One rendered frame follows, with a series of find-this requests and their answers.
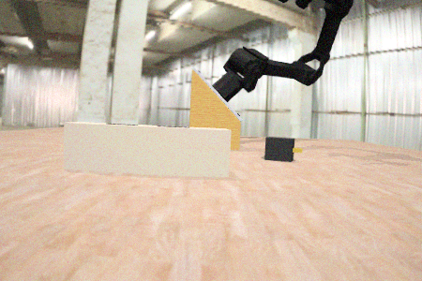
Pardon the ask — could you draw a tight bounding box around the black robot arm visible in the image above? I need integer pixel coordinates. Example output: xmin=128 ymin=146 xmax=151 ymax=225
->
xmin=211 ymin=0 xmax=354 ymax=102

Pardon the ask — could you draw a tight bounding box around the white rectangular block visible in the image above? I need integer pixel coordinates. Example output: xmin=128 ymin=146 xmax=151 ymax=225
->
xmin=64 ymin=122 xmax=232 ymax=177

